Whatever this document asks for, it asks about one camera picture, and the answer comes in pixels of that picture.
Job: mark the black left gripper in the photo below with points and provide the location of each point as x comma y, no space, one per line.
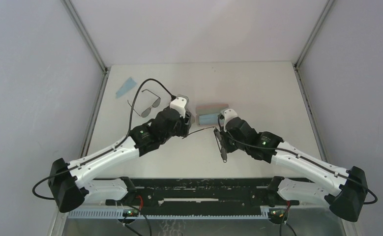
186,124

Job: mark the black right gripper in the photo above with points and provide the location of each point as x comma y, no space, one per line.
222,137

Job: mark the gold frame dark sunglasses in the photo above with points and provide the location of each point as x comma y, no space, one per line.
218,137

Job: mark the pink glasses case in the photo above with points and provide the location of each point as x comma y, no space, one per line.
210,109

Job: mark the small light blue cloth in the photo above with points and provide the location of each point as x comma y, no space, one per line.
127,86

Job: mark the light blue cleaning cloth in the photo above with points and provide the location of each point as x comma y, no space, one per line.
208,119

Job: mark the grey marbled glasses case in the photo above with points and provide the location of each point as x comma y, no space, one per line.
192,119

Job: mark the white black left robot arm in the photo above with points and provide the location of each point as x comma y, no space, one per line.
68,180

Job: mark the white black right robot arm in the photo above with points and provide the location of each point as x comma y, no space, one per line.
341,190

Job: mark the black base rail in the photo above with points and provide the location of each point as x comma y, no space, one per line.
200,196

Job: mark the aluminium frame post left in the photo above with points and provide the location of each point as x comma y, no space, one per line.
84,34

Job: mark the aluminium frame post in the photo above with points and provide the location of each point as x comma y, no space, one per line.
314,33
84,34

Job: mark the aluminium frame post right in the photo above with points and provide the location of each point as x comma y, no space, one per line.
314,33

